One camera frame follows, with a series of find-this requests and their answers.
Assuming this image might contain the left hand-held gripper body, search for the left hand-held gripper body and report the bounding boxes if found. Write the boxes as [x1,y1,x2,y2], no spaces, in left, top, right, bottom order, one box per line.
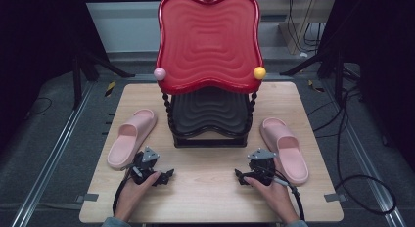
[128,146,161,186]

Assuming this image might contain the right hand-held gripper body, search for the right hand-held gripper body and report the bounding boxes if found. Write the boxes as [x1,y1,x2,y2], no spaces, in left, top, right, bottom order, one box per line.
[247,148,278,186]

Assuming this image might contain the pink slipper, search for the pink slipper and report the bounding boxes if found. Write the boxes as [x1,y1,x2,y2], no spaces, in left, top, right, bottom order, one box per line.
[107,109,159,171]
[259,116,309,186]

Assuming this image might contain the person's left hand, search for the person's left hand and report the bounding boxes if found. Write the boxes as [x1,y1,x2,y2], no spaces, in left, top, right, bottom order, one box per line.
[114,171,161,222]

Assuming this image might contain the person's right hand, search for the person's right hand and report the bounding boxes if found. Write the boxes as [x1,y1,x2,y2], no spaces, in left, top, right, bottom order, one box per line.
[244,176,300,225]

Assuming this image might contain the grey tape strip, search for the grey tape strip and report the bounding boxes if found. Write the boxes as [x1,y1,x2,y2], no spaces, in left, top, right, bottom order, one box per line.
[324,193,347,203]
[75,193,100,203]

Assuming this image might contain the yellow and black floor tape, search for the yellow and black floor tape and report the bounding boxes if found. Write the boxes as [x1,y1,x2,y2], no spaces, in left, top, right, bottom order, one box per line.
[307,79,326,93]
[104,80,117,98]

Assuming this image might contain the black tripod stand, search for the black tripod stand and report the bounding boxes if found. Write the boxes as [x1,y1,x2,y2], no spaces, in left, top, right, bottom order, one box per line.
[71,49,136,112]
[279,49,361,106]

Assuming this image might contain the dark curtain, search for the dark curtain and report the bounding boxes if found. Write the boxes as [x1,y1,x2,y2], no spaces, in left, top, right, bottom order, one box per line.
[317,0,415,174]
[0,0,111,153]

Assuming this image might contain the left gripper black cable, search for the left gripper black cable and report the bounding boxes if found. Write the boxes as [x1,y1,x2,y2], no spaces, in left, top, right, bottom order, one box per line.
[112,166,145,215]

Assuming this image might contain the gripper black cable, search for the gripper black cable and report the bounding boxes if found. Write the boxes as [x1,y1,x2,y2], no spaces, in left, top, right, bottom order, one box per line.
[112,166,145,215]
[257,166,306,221]

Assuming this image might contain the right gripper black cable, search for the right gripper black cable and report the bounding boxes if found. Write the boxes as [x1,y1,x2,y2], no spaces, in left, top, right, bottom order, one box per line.
[257,166,306,221]

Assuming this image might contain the black floor cable loop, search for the black floor cable loop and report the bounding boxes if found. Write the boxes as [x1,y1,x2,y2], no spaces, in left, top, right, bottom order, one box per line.
[307,86,398,217]

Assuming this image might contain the metal floor rail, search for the metal floor rail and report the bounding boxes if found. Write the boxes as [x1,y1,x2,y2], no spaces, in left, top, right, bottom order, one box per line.
[326,79,408,227]
[10,80,96,227]

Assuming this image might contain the thin black floor cable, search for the thin black floor cable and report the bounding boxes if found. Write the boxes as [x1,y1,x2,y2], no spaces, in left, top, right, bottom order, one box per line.
[23,96,54,121]

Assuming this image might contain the hanging black cables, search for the hanging black cables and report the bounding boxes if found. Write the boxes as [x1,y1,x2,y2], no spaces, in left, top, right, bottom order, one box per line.
[287,0,325,54]

